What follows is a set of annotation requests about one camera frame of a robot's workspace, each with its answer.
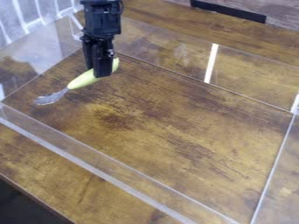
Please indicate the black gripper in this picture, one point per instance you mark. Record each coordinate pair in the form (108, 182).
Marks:
(102, 14)

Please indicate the green handled metal spoon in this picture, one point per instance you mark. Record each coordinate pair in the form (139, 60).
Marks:
(83, 80)

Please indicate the black bar in background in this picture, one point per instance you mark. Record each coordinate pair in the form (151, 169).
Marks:
(251, 16)

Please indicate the clear acrylic corner bracket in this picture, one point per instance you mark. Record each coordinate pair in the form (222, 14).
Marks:
(75, 28)

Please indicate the clear acrylic enclosure wall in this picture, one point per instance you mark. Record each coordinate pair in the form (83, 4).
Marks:
(182, 128)

